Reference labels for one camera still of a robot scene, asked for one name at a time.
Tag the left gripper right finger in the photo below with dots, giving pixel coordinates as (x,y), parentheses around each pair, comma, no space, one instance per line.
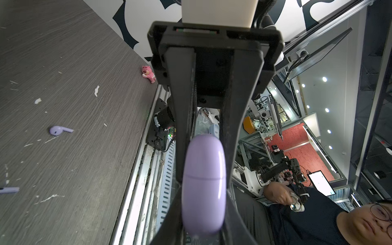
(234,231)

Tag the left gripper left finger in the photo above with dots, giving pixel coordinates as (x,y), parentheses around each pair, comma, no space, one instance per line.
(171,231)

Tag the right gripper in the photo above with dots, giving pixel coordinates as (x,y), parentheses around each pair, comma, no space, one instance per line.
(239,62)

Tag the purple earbud charging case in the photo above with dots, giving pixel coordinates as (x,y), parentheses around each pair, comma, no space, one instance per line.
(204,186)

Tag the purple earbud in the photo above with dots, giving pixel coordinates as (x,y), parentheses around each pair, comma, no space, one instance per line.
(57,130)
(9,190)

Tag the pink plush toy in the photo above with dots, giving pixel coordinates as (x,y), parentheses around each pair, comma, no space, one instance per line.
(148,74)

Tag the green circuit board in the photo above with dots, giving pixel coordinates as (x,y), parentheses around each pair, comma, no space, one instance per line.
(171,133)

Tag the seated human operator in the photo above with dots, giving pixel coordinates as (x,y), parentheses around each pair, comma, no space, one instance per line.
(322,222)

